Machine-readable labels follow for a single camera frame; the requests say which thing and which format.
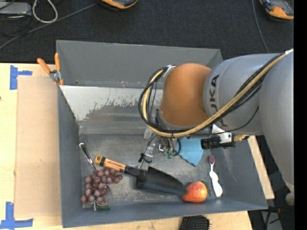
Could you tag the grey metal bin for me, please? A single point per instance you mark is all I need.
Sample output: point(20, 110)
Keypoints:
point(115, 138)

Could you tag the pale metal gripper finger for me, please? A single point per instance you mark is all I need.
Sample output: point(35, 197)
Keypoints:
point(149, 151)
point(149, 133)

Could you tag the black cylinder on white bracket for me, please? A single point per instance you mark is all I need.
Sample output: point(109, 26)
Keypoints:
point(211, 142)

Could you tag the white toothbrush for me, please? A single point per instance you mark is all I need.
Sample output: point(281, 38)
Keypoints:
point(214, 176)

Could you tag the black hairbrush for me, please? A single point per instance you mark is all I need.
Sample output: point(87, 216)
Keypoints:
point(195, 223)

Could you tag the brown cardboard board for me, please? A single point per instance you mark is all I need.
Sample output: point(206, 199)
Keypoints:
point(36, 147)

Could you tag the silver metal spoon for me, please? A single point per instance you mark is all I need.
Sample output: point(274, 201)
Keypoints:
point(86, 155)

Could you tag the purple grape bunch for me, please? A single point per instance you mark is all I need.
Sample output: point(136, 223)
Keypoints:
point(97, 188)

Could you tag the red orange toy apple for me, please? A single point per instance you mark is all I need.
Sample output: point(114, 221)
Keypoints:
point(196, 192)

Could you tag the light blue cloth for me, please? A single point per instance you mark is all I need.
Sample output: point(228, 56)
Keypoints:
point(192, 151)

